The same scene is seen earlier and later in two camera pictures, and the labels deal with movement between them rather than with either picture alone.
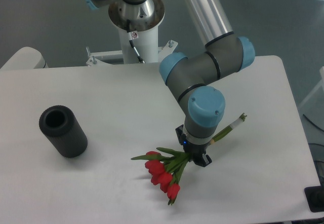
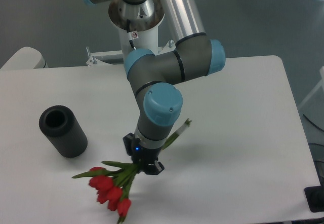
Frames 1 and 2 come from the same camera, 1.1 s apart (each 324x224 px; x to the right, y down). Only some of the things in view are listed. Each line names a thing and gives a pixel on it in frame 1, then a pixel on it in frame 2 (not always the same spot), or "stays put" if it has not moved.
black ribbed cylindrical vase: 64,132 stays put
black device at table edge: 315,197 stays put
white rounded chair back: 26,58 stays put
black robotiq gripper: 197,152 → 141,154
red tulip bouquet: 165,169 → 112,183
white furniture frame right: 321,83 stays put
